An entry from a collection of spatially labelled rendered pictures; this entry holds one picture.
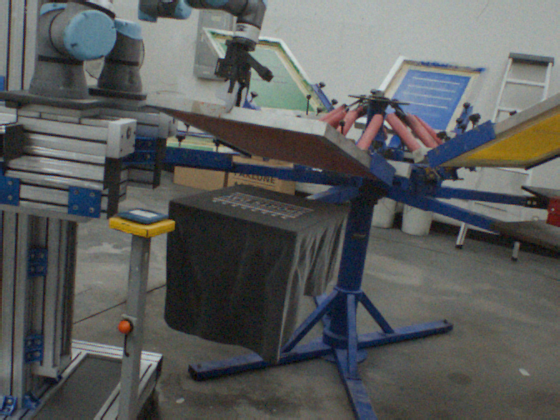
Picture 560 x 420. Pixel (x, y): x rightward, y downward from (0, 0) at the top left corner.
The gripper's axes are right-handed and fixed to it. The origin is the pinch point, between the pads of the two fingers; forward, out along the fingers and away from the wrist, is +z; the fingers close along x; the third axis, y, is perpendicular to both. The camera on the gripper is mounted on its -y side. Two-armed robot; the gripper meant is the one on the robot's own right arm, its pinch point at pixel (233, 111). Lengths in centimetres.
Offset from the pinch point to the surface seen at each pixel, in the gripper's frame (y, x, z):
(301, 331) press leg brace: 12, -141, 75
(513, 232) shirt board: -76, -78, 11
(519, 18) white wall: -19, -428, -205
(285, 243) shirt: -19.8, -13.7, 33.2
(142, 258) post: 10.0, 11.6, 46.5
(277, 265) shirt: -18.0, -15.9, 40.1
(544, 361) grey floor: -99, -234, 65
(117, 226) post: 15.5, 18.7, 39.3
